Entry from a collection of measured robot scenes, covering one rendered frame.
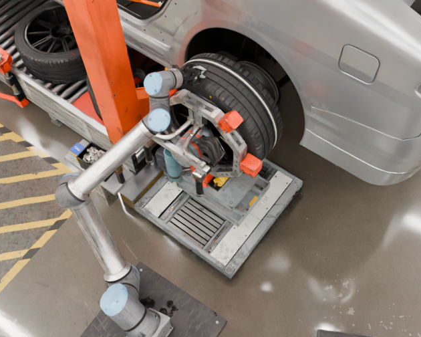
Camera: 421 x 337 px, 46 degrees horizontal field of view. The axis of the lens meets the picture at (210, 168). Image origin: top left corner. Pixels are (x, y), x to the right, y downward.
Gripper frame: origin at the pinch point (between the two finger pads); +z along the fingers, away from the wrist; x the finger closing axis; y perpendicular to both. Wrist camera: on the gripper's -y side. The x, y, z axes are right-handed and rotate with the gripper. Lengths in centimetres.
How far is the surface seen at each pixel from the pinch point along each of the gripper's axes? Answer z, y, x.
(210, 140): -11.1, 18.7, -27.6
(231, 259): 26, 17, -120
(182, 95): -10.2, -2.3, -11.9
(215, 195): 36, -9, -90
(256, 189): 61, 6, -88
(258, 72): 36.8, 9.2, -4.9
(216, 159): -11.7, 23.6, -35.9
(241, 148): 1.3, 28.5, -31.9
